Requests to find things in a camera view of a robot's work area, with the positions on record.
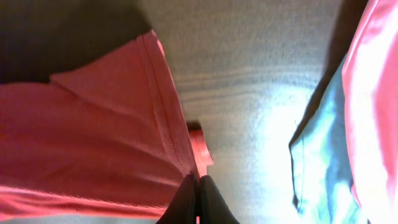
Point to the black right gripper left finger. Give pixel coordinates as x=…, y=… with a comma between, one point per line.
x=182, y=208

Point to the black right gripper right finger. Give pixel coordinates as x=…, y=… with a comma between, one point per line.
x=213, y=208

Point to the orange soccer t-shirt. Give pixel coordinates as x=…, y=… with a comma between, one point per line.
x=107, y=139

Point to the grey shirt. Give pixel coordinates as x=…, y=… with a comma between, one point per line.
x=321, y=171

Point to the pink shirt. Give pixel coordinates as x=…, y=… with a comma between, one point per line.
x=370, y=87

